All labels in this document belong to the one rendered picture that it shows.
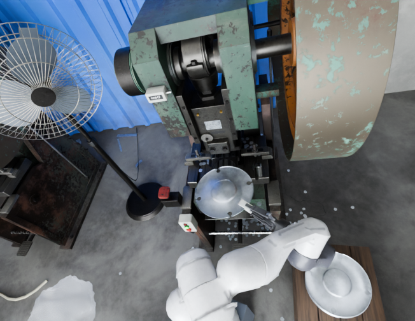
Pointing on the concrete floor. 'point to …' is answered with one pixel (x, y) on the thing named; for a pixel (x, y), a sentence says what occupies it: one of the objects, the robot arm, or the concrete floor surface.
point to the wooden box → (306, 309)
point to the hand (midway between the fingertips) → (246, 206)
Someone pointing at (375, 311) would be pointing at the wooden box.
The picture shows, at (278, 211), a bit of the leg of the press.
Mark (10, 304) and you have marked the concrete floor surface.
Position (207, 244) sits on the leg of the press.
